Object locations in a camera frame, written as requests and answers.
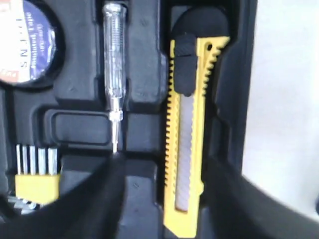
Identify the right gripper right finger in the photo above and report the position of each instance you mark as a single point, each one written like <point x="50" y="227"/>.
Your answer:
<point x="238" y="210"/>

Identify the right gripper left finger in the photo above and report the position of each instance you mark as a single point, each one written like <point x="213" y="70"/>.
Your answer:
<point x="91" y="210"/>

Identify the yellow black utility knife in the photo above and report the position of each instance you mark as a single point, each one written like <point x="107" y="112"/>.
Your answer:
<point x="197" y="39"/>

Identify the black electrical tape roll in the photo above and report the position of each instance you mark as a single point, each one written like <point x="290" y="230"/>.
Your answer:
<point x="32" y="46"/>

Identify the black plastic tool case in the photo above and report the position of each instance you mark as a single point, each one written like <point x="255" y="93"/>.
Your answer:
<point x="69" y="114"/>

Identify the hex key set yellow holder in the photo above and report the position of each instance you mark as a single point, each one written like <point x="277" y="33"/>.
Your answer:
<point x="36" y="183"/>

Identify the clear handle tester screwdriver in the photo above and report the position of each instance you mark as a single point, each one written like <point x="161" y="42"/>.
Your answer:
<point x="114" y="19"/>

